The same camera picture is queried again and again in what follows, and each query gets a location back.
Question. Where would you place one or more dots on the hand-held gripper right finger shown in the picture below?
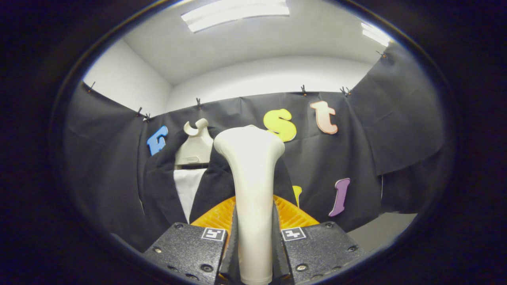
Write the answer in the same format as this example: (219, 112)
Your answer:
(278, 253)

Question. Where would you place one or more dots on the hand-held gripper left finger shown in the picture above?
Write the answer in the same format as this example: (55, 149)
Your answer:
(232, 249)

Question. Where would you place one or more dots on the white shirt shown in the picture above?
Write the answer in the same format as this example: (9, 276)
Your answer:
(189, 190)

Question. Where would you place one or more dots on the white garment steamer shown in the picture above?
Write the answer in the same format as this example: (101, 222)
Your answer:
(253, 178)

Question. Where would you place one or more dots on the black suit jacket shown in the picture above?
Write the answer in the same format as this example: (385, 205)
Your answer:
(158, 190)

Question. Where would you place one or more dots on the cream clothes hanger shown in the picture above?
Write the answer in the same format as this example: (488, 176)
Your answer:
(196, 150)

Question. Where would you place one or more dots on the grey cabinet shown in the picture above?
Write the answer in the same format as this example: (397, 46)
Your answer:
(380, 231)

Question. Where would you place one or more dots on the black backdrop cloth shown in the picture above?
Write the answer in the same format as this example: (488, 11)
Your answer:
(356, 158)

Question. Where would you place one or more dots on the row of small black clips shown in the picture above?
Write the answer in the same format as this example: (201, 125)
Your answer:
(303, 90)

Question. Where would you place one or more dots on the long ceiling light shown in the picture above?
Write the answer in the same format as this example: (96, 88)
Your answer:
(376, 35)
(233, 14)

